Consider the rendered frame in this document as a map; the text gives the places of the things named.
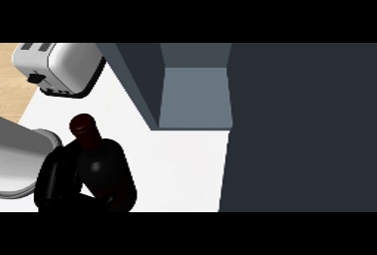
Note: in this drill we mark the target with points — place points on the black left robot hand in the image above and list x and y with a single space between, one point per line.
57 182

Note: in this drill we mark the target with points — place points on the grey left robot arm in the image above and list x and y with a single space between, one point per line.
23 159

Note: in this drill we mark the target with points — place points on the grey open cabinet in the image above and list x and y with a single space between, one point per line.
196 99

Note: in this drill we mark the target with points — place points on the silver toaster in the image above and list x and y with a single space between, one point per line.
69 66

